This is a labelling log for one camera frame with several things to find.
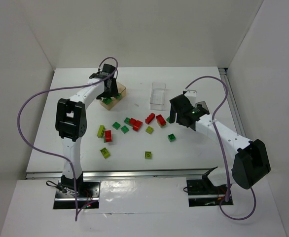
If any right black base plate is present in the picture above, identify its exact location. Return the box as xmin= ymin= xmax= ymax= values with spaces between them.
xmin=183 ymin=179 xmax=233 ymax=207

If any grey transparent container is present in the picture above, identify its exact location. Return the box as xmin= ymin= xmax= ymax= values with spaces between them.
xmin=195 ymin=101 xmax=210 ymax=114

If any aluminium rail right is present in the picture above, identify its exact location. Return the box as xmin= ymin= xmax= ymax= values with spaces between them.
xmin=218 ymin=68 xmax=245 ymax=135

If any lime lego long left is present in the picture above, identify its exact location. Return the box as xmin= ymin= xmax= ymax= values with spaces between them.
xmin=97 ymin=125 xmax=105 ymax=138

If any clear transparent container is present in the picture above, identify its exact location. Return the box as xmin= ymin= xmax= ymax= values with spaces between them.
xmin=149 ymin=82 xmax=166 ymax=111

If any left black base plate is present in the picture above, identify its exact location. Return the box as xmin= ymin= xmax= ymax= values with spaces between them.
xmin=53 ymin=181 xmax=101 ymax=210

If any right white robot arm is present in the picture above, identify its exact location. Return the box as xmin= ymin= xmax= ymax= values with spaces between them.
xmin=170 ymin=94 xmax=271 ymax=190

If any lime lego lower centre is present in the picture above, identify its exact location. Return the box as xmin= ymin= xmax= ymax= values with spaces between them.
xmin=144 ymin=151 xmax=152 ymax=159

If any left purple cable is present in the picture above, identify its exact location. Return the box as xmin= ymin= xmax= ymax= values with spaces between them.
xmin=17 ymin=57 xmax=119 ymax=222

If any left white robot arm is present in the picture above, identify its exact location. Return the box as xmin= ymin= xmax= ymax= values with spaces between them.
xmin=55 ymin=64 xmax=118 ymax=193

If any aluminium rail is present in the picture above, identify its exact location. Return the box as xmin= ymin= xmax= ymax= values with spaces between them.
xmin=26 ymin=169 xmax=209 ymax=180
xmin=218 ymin=68 xmax=245 ymax=135

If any orange transparent container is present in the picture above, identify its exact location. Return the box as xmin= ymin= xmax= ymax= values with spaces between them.
xmin=100 ymin=82 xmax=127 ymax=110

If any red lego pair centre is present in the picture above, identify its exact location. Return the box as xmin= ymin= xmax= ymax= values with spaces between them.
xmin=129 ymin=118 xmax=143 ymax=131

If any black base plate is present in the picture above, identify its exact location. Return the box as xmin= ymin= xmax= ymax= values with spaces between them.
xmin=183 ymin=179 xmax=233 ymax=207
xmin=53 ymin=181 xmax=101 ymax=210

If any dark green lego top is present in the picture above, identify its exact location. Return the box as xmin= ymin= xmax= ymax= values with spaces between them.
xmin=102 ymin=98 xmax=112 ymax=105

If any red lego long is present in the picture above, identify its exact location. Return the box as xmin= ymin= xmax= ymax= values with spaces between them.
xmin=145 ymin=113 xmax=155 ymax=124

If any lime lego lower left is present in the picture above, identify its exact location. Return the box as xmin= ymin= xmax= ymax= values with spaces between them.
xmin=100 ymin=148 xmax=110 ymax=158

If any dark green lego attached red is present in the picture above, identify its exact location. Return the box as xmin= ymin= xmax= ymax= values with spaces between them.
xmin=124 ymin=118 xmax=130 ymax=124

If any aluminium rail front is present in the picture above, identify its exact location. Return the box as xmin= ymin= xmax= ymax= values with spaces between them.
xmin=26 ymin=169 xmax=209 ymax=180

